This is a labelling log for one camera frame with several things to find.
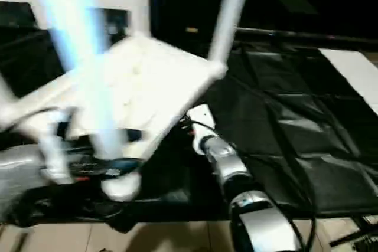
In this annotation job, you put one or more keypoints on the white plastic table leg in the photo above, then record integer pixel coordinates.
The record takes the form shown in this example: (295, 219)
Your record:
(76, 42)
(4, 92)
(227, 13)

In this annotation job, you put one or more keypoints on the black mat cloth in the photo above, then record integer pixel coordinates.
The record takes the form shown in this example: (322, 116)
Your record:
(295, 101)

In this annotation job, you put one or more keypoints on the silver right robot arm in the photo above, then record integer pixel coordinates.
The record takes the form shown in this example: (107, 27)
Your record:
(230, 169)

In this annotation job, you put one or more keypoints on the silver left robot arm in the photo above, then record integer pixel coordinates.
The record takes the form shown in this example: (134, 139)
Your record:
(17, 169)

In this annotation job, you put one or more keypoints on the white plastic table top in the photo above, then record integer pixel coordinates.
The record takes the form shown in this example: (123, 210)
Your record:
(141, 86)

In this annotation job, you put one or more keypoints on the small gold tag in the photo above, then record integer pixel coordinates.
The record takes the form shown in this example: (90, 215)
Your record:
(192, 30)

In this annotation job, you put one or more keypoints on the black tripod leg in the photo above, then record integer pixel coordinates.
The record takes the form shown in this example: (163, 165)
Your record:
(363, 238)

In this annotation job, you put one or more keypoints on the white flat board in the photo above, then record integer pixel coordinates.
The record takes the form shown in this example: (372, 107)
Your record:
(354, 72)

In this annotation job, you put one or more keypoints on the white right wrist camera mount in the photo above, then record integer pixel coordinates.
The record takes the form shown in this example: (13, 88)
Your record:
(200, 134)

